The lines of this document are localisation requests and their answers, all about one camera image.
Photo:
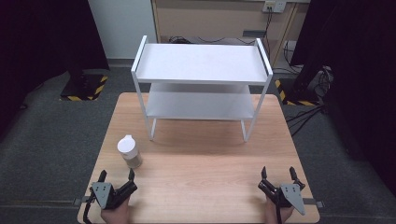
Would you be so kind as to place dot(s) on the beige wooden wall panel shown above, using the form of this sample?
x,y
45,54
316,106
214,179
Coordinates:
x,y
218,18

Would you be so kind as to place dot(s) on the person's right hand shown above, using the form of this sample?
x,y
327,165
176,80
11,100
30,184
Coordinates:
x,y
281,214

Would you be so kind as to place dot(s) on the beige cup with white lid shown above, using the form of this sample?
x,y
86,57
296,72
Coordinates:
x,y
129,151

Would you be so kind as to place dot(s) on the white wall socket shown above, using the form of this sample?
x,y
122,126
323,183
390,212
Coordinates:
x,y
274,6

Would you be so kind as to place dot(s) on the white two-tier metal shelf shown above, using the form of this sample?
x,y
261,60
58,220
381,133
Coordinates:
x,y
202,62

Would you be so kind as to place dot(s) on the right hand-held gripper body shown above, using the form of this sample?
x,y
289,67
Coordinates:
x,y
285,196

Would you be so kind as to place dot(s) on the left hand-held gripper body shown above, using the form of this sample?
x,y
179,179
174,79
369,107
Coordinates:
x,y
109,194

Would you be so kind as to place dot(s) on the dark curtain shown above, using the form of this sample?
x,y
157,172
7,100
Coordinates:
x,y
358,77
46,37

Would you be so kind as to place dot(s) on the person's left hand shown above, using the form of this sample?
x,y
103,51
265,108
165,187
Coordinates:
x,y
114,214

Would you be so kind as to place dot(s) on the grey table clamp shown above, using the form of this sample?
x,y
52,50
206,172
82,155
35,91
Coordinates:
x,y
81,201
313,202

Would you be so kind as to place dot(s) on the black stand base striped tape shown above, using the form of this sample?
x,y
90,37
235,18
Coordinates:
x,y
83,88
294,93

